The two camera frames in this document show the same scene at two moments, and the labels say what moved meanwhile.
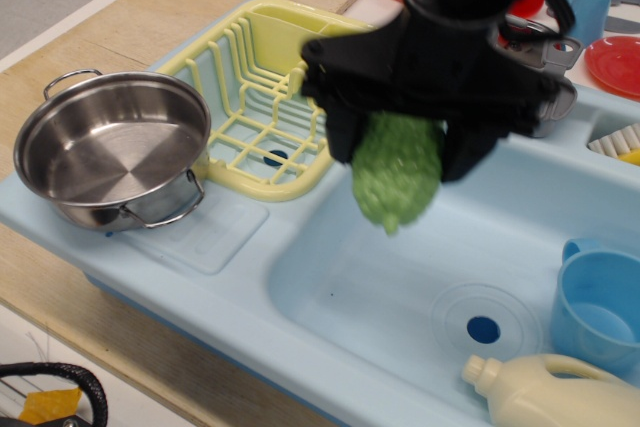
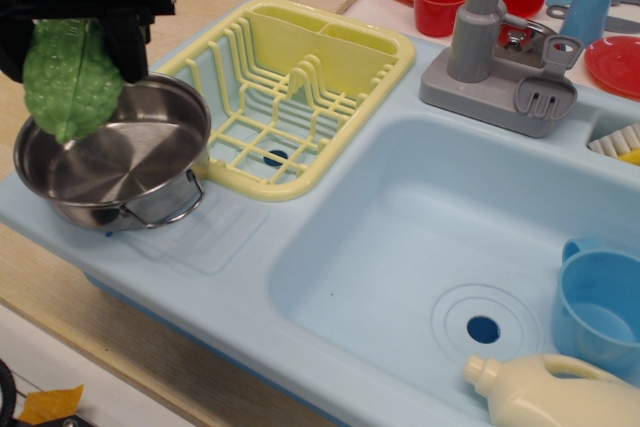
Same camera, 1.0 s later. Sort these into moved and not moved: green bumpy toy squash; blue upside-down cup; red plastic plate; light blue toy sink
Moved: green bumpy toy squash
Not moved: red plastic plate; light blue toy sink; blue upside-down cup
